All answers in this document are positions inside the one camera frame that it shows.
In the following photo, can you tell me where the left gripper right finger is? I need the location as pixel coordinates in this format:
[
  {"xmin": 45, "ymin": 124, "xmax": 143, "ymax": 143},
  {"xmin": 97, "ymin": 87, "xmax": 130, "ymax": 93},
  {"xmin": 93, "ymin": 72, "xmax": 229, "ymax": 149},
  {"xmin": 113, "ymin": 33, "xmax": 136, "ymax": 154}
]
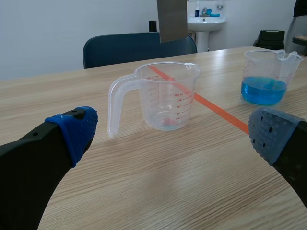
[{"xmin": 248, "ymin": 107, "xmax": 307, "ymax": 209}]

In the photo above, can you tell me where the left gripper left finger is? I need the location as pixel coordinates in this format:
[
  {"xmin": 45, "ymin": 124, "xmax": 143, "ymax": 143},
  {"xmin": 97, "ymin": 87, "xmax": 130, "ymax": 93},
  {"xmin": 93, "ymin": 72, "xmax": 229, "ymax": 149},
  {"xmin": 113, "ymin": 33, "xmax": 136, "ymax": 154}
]
[{"xmin": 0, "ymin": 106, "xmax": 99, "ymax": 230}]

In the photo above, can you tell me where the grey metal plate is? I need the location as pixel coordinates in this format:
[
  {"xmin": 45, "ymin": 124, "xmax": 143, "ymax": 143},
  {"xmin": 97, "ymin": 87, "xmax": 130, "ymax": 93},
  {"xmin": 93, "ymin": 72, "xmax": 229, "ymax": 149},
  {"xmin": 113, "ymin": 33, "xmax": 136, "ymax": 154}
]
[{"xmin": 156, "ymin": 0, "xmax": 188, "ymax": 44}]

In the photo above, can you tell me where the clear beaker with blue liquid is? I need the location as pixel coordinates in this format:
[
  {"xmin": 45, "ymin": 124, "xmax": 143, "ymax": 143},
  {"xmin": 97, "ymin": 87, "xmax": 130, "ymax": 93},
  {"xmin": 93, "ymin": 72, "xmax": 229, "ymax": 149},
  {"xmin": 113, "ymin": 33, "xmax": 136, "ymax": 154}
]
[{"xmin": 240, "ymin": 49, "xmax": 304, "ymax": 106}]

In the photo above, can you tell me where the empty clear plastic beaker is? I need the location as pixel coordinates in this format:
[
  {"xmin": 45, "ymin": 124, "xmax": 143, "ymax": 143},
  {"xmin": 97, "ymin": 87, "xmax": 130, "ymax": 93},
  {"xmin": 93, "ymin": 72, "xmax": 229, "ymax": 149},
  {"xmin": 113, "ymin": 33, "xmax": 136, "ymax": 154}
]
[{"xmin": 107, "ymin": 61, "xmax": 201, "ymax": 138}]

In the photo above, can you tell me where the black bin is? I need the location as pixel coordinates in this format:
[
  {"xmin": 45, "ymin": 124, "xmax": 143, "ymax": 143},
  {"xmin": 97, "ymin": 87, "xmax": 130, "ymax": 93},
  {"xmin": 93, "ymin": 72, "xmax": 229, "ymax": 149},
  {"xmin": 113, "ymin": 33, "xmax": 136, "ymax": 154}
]
[{"xmin": 252, "ymin": 30, "xmax": 285, "ymax": 51}]

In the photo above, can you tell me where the white wash basin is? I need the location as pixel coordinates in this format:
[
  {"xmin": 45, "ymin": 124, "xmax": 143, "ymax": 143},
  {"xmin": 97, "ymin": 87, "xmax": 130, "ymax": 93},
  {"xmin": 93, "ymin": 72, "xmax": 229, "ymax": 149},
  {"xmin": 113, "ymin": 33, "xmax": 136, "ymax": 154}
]
[{"xmin": 187, "ymin": 13, "xmax": 227, "ymax": 53}]

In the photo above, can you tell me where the dark blue chair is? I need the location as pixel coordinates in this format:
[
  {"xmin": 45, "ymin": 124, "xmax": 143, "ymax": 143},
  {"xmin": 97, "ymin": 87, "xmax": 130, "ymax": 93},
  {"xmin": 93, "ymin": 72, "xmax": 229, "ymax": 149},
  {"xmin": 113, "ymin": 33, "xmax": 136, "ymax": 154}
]
[{"xmin": 83, "ymin": 32, "xmax": 198, "ymax": 69}]

